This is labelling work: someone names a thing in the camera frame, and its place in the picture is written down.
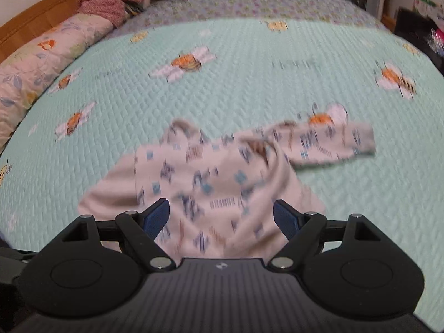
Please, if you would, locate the wooden orange headboard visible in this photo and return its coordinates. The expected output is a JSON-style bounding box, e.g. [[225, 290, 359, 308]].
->
[[0, 0, 78, 62]]

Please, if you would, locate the red patterned folded cloth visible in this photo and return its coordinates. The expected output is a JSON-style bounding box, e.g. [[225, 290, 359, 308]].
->
[[77, 0, 150, 28]]

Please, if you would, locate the mint green quilted bedspread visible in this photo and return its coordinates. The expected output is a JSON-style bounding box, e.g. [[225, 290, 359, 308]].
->
[[1, 18, 443, 330]]

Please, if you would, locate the purple floral bed sheet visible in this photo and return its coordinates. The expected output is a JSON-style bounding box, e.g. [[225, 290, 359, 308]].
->
[[106, 0, 386, 39]]

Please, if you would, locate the white patterned child's shirt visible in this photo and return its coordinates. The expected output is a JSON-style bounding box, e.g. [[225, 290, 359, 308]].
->
[[77, 120, 375, 261]]

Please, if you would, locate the floral pink long pillow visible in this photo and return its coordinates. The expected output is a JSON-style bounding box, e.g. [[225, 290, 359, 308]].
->
[[1, 14, 113, 149]]

